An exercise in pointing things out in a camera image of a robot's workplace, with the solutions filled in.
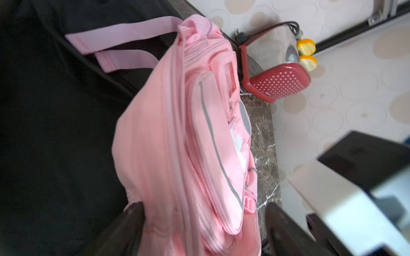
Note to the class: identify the front yellow toast slice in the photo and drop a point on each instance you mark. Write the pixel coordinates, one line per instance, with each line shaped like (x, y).
(309, 63)

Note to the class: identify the black frame post right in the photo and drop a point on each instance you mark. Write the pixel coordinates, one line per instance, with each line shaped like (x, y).
(403, 9)

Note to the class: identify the pink backpack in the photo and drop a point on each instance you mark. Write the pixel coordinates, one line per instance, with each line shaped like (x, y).
(182, 146)

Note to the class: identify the rear yellow toast slice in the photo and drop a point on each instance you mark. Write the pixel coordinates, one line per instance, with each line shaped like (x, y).
(306, 47)

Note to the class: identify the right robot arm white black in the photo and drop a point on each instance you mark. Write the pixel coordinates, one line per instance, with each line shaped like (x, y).
(359, 194)

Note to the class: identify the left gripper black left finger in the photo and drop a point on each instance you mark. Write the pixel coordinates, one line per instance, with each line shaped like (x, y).
(122, 237)

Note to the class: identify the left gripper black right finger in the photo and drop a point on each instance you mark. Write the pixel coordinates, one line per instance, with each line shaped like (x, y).
(286, 238)

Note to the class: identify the red polka dot toaster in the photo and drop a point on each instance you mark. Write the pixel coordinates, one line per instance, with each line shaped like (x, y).
(270, 60)

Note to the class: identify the yellow toast slice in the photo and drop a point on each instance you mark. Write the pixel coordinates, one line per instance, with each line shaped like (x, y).
(309, 63)
(306, 47)

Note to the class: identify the black backpack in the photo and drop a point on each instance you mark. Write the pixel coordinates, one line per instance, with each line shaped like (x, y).
(59, 188)

